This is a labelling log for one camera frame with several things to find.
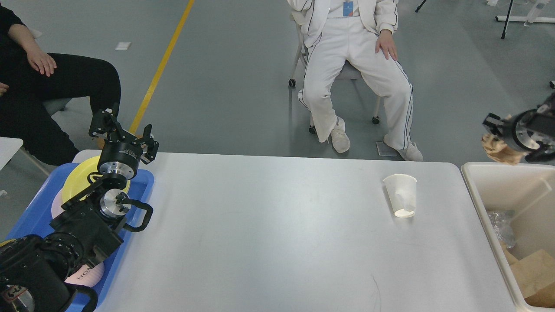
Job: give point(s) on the white paper cup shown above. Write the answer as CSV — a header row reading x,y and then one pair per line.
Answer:
x,y
401,190

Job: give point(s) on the white side table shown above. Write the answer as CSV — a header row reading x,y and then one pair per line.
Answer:
x,y
8,147

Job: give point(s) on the person in white tracksuit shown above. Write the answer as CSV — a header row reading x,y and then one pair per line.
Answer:
x,y
359,32

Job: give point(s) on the cream plastic bin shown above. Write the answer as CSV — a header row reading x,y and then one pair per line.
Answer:
x,y
528,189

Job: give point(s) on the white office chair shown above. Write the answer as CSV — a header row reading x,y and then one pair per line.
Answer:
x,y
348,72

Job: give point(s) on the grey office chair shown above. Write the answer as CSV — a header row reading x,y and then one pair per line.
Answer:
x,y
56,105

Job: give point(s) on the white stand base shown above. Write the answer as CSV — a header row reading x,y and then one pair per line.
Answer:
x,y
535,15

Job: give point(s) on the pink ribbed mug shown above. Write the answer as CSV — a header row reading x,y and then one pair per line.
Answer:
x,y
86,276

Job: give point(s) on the clear plastic wrap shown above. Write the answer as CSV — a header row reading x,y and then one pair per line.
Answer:
x,y
501,223

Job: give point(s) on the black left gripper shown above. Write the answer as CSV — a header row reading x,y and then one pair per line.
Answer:
x,y
118,156

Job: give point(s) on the brown paper bag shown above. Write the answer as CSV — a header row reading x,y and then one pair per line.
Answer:
x,y
535,276

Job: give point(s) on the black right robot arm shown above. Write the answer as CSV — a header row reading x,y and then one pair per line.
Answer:
x,y
547,106

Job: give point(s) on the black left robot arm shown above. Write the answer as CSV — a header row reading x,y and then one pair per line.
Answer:
x,y
34,269

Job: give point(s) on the blue plastic tray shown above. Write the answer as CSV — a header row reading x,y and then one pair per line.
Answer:
x,y
37,216

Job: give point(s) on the yellow plate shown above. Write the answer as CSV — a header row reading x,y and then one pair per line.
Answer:
x,y
77,179

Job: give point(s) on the pink plate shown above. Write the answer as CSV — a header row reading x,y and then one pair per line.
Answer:
x,y
56,207

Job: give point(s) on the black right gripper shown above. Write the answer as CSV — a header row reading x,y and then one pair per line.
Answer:
x,y
521,133

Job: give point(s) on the person in black trousers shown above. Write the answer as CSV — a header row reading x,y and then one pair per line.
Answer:
x,y
29,76

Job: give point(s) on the brown paper ball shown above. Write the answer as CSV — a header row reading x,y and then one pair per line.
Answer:
x,y
500,151

